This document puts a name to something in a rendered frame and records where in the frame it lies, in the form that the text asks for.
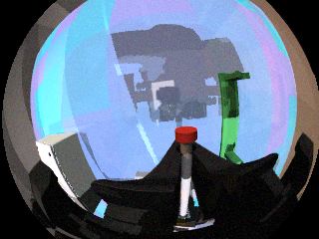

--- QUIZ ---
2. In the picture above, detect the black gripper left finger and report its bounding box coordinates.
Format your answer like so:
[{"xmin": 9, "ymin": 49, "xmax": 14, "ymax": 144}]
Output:
[{"xmin": 91, "ymin": 140, "xmax": 182, "ymax": 227}]

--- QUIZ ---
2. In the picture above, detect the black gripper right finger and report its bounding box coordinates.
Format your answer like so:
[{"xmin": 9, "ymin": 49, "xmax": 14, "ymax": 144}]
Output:
[{"xmin": 191, "ymin": 141, "xmax": 279, "ymax": 223}]

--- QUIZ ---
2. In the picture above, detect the grey pin with red head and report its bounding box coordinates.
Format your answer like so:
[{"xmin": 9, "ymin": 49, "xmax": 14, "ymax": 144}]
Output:
[{"xmin": 174, "ymin": 126, "xmax": 198, "ymax": 219}]

